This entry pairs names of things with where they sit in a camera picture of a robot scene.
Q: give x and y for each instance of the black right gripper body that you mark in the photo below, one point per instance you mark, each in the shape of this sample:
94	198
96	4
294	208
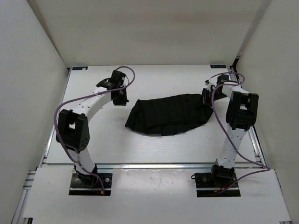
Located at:
207	96

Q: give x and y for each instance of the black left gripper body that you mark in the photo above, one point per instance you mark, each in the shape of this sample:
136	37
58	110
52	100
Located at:
122	99

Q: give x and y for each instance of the black skirt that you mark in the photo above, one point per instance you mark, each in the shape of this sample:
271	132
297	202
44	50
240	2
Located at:
169	116

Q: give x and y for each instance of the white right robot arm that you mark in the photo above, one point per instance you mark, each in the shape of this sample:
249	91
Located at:
241	115

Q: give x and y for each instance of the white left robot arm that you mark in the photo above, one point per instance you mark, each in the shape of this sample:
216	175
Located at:
73	124

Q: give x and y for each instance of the blue label sticker right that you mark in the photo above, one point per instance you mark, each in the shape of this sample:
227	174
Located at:
217	66

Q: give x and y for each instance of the aluminium table edge rail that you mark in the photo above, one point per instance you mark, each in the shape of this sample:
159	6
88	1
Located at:
155	165

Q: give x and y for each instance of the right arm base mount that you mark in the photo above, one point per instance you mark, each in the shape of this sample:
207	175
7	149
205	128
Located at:
219	182

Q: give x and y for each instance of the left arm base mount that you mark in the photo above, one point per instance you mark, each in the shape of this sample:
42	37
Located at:
89	185

